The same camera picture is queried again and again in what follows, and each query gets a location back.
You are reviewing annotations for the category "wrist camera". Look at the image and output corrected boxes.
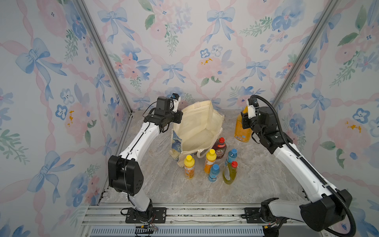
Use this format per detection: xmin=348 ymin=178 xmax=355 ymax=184
xmin=155 ymin=93 xmax=181 ymax=116
xmin=247 ymin=97 xmax=260 ymax=119

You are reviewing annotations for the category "cream canvas shopping bag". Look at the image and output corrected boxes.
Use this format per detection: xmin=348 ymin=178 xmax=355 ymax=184
xmin=169 ymin=100 xmax=225 ymax=168

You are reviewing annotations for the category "small blue bottle front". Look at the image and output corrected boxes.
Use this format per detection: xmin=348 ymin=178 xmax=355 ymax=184
xmin=208 ymin=164 xmax=220 ymax=183

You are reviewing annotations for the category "aluminium corner post left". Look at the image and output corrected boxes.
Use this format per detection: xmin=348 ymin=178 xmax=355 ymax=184
xmin=72 ymin=0 xmax=133 ymax=114

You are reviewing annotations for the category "aluminium corner post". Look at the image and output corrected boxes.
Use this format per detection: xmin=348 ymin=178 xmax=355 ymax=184
xmin=273 ymin=0 xmax=340 ymax=108
xmin=72 ymin=0 xmax=133 ymax=114

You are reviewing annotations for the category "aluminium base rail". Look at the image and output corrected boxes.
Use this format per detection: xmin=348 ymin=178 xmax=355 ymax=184
xmin=79 ymin=203 xmax=332 ymax=237

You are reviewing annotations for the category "orange bottle yellow cap left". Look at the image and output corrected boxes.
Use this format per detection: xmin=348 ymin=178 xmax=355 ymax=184
xmin=184 ymin=155 xmax=195 ymax=179

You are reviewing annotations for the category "orange bottle yellow cap right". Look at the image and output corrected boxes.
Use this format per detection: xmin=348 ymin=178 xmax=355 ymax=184
xmin=204 ymin=149 xmax=217 ymax=174

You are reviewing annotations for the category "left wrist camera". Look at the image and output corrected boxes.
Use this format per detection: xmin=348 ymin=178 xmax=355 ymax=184
xmin=155 ymin=93 xmax=181 ymax=116

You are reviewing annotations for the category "orange pump soap bottle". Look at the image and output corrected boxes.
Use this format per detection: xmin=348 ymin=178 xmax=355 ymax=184
xmin=234 ymin=114 xmax=252 ymax=143

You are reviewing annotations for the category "green soap bottle red cap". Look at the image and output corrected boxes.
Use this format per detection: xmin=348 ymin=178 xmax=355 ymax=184
xmin=223 ymin=161 xmax=238 ymax=185

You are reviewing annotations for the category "dark red soap bottle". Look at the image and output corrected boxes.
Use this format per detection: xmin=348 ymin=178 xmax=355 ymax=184
xmin=212 ymin=137 xmax=227 ymax=160

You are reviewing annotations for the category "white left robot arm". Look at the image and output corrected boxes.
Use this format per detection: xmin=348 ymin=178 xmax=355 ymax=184
xmin=108 ymin=109 xmax=183 ymax=213

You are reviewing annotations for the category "aluminium corner post right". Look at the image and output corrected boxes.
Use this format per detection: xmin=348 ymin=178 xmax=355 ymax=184
xmin=273 ymin=0 xmax=340 ymax=108

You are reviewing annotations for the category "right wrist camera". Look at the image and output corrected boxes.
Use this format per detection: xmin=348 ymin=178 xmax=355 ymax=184
xmin=247 ymin=97 xmax=260 ymax=119

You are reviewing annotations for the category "orange bottle yellow cap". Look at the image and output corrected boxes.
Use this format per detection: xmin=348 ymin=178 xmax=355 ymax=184
xmin=204 ymin=149 xmax=217 ymax=174
xmin=184 ymin=155 xmax=195 ymax=179

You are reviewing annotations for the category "small blue bottle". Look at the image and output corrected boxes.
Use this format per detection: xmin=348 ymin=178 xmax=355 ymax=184
xmin=208 ymin=164 xmax=220 ymax=183
xmin=225 ymin=149 xmax=237 ymax=166

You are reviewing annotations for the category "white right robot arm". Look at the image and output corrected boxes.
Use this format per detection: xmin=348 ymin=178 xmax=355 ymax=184
xmin=241 ymin=106 xmax=356 ymax=236

